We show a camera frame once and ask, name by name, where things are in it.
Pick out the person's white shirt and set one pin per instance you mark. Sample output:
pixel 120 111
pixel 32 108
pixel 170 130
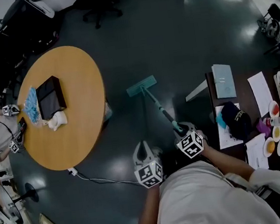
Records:
pixel 205 202

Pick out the black flat box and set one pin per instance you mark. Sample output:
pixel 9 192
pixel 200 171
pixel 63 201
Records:
pixel 51 97

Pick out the round wooden table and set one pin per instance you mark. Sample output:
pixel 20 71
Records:
pixel 81 91

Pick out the black cap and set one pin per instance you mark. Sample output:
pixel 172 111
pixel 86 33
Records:
pixel 237 121

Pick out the round dark glass table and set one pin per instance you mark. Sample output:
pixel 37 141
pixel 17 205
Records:
pixel 8 200

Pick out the teal mop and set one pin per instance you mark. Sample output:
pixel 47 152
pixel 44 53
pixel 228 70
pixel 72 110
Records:
pixel 141 85

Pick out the purple bag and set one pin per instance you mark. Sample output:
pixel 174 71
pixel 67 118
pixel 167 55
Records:
pixel 263 128

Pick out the person's left forearm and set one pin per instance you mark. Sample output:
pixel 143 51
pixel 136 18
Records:
pixel 149 215

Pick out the teal notebook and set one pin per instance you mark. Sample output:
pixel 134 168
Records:
pixel 221 71
pixel 226 89

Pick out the white plate with bread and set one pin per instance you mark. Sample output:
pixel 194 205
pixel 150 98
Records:
pixel 269 147

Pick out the person's right hand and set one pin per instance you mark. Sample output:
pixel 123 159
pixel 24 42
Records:
pixel 204 140

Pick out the white power strip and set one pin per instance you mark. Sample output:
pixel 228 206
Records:
pixel 72 171

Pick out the stack of white papers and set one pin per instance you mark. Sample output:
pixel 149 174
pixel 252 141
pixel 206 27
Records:
pixel 256 153

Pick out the white plate with yellow food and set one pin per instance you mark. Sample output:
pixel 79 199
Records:
pixel 277 133

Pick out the black round stand base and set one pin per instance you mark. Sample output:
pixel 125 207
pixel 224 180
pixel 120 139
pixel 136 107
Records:
pixel 31 192

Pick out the black chair with headphones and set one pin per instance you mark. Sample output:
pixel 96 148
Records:
pixel 275 13

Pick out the white device on cart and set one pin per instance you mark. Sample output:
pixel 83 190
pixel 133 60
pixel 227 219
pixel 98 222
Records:
pixel 42 7

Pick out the white crumpled cloth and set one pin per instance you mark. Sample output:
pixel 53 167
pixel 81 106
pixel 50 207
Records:
pixel 57 121

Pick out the white plate with red food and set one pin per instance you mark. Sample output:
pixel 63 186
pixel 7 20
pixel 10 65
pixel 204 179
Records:
pixel 274 109

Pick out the black remote with coloured buttons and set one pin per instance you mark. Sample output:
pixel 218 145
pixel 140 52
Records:
pixel 22 124

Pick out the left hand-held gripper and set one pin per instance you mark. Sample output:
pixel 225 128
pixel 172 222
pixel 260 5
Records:
pixel 149 174

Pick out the black office chair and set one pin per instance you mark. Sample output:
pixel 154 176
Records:
pixel 100 4

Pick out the bag of blue packets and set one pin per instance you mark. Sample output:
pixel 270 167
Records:
pixel 32 106

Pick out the teal cloth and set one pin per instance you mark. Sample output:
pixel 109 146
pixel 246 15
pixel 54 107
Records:
pixel 220 120

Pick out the black equipment cart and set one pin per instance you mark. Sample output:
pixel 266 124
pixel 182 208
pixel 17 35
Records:
pixel 21 29

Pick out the small waste bin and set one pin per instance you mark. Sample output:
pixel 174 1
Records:
pixel 107 111

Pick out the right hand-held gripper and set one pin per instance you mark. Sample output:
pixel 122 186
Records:
pixel 191 144

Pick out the printed paper sheet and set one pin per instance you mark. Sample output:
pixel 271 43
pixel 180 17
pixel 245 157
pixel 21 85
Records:
pixel 227 141

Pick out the person's right forearm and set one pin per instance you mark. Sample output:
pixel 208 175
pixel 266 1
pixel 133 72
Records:
pixel 226 161

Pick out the clear bottle red cap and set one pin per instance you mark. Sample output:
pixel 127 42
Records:
pixel 275 121

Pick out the white paper sheet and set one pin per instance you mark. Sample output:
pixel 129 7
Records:
pixel 261 93

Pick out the dark wooden desk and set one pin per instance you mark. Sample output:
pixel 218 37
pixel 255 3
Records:
pixel 244 87

